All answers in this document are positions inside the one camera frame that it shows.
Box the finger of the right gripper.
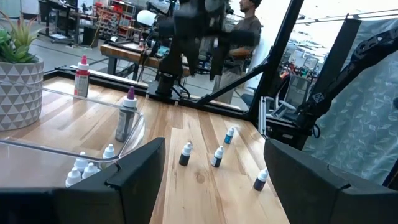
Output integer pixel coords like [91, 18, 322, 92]
[210, 40, 231, 81]
[185, 39, 200, 77]

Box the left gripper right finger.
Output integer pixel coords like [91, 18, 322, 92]
[263, 138, 398, 224]

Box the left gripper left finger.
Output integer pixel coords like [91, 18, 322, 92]
[0, 136, 167, 224]

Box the small white-capped dropper bottle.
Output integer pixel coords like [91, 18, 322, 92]
[73, 151, 90, 174]
[82, 162, 101, 180]
[252, 168, 269, 192]
[178, 142, 193, 167]
[65, 167, 82, 189]
[210, 145, 224, 168]
[223, 126, 236, 145]
[102, 143, 116, 169]

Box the large purple-capped colouring bottle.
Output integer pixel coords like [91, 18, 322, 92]
[114, 86, 138, 143]

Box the clear plastic container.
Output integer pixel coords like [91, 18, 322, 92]
[0, 79, 146, 190]

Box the large pink-capped colouring bottle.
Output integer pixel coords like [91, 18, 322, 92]
[73, 54, 91, 99]

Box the person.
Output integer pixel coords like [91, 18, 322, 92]
[213, 0, 264, 105]

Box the white round lamp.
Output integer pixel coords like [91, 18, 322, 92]
[136, 9, 157, 27]

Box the wooden workbench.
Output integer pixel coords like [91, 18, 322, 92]
[99, 42, 191, 82]

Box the grey leaf-patterned curtain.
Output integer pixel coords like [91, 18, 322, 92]
[303, 17, 398, 186]

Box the grey office chair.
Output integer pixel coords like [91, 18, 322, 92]
[269, 74, 312, 121]

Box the shelving with red bins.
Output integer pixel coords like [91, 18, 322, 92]
[92, 0, 138, 40]

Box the succulent in patterned pot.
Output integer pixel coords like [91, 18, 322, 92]
[0, 11, 45, 131]

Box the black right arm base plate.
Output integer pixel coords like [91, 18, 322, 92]
[145, 80, 200, 103]

